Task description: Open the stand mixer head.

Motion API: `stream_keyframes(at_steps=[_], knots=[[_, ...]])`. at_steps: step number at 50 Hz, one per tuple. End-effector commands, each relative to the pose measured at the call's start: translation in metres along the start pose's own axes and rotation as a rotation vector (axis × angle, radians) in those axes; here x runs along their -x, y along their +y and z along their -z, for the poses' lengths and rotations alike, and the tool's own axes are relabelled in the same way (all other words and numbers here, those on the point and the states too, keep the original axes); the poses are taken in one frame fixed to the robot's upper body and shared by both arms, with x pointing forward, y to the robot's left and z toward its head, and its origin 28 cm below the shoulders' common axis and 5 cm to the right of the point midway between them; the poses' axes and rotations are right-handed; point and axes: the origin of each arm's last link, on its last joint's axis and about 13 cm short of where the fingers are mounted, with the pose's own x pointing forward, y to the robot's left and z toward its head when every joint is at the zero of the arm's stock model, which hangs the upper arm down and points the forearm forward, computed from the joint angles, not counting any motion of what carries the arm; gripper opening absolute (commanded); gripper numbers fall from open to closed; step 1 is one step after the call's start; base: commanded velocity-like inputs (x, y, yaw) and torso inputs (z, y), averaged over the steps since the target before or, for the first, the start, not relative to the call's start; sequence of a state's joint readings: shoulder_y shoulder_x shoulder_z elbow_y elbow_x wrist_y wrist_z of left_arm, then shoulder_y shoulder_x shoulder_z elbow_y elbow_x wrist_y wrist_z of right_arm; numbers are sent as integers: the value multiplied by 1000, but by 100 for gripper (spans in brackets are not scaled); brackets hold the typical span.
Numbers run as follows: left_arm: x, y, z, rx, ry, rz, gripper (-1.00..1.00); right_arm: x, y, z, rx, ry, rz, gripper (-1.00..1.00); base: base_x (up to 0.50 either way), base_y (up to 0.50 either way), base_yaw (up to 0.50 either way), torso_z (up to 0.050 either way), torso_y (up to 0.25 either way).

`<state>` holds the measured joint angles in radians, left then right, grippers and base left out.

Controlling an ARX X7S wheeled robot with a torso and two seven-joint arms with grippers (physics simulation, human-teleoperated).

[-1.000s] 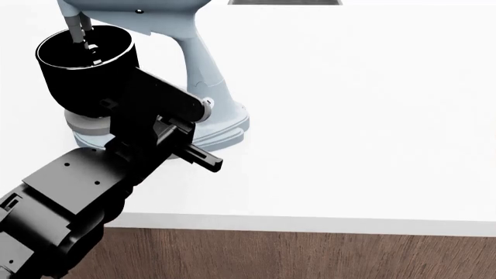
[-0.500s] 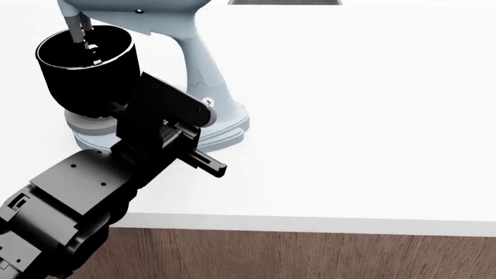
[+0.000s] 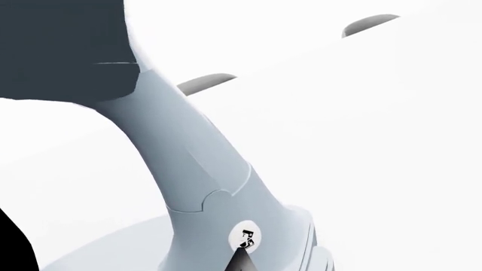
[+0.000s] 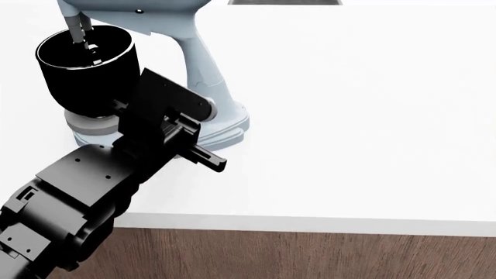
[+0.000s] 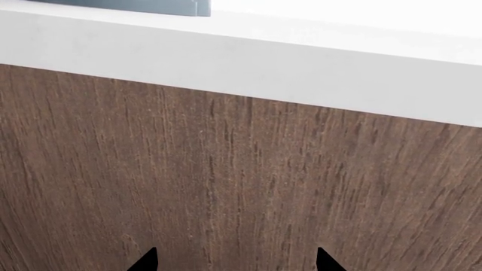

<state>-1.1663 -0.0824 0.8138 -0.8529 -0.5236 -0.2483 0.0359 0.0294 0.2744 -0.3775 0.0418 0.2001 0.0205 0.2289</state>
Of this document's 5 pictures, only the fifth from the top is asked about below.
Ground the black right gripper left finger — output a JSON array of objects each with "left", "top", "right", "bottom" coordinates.
[{"left": 127, "top": 246, "right": 158, "bottom": 271}]

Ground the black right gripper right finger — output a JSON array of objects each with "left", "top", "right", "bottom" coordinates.
[{"left": 316, "top": 246, "right": 348, "bottom": 271}]

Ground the brown wooden cabinet panel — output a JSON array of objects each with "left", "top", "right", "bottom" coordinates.
[{"left": 0, "top": 63, "right": 482, "bottom": 271}]

